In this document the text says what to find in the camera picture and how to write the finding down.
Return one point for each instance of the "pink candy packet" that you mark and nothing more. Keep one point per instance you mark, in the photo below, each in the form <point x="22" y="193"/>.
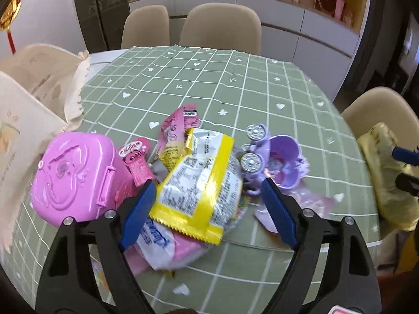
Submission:
<point x="139" y="166"/>

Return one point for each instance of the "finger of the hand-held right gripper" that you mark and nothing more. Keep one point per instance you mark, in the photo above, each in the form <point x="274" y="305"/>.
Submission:
<point x="407" y="184"/>
<point x="404" y="154"/>

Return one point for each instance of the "purple toy roller skate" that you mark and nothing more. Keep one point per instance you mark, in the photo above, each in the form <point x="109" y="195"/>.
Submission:
<point x="283" y="157"/>

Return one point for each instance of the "white base cabinet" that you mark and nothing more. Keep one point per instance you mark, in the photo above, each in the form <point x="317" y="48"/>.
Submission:
<point x="288" y="16"/>

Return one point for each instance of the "wrapped flower bouquet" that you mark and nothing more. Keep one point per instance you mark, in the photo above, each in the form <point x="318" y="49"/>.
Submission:
<point x="330" y="0"/>

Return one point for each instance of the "pink toy box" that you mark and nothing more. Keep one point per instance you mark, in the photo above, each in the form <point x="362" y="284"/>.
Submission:
<point x="72" y="176"/>

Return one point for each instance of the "dark glass cabinet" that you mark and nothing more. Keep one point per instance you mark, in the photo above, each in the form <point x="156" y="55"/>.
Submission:
<point x="98" y="13"/>

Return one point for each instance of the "red gold hanging ornament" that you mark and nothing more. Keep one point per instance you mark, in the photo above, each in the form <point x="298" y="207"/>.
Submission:
<point x="11" y="9"/>

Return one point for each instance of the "beige dining chair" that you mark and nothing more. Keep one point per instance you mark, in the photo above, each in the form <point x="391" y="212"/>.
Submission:
<point x="370" y="108"/>
<point x="219" y="26"/>
<point x="145" y="26"/>

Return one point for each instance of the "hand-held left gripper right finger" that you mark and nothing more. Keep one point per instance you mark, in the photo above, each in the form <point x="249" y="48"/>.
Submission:
<point x="280" y="212"/>

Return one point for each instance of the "pink yellow snack packet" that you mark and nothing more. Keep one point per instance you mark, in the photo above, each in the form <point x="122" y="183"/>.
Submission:
<point x="173" y="130"/>

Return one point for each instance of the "yellow bordered snack packet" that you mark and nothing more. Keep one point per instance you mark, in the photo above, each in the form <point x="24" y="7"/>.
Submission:
<point x="190" y="186"/>

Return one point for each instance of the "beige mesh food cover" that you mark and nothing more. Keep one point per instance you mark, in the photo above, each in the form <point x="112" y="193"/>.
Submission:
<point x="29" y="121"/>

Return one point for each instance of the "yellow trash bag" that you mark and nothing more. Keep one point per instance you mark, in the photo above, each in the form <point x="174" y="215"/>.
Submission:
<point x="383" y="170"/>

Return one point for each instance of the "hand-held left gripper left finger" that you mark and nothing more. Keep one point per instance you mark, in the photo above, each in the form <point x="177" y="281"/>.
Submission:
<point x="137" y="217"/>

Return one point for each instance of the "clear purple wrapper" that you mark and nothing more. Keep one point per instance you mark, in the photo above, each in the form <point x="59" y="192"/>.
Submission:
<point x="307" y="202"/>

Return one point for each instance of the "green checkered tablecloth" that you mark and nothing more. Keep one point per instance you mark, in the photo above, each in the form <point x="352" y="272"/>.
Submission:
<point x="229" y="88"/>

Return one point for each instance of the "white pink snack packet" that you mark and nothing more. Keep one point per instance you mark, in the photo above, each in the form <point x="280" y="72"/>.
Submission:
<point x="160" y="242"/>

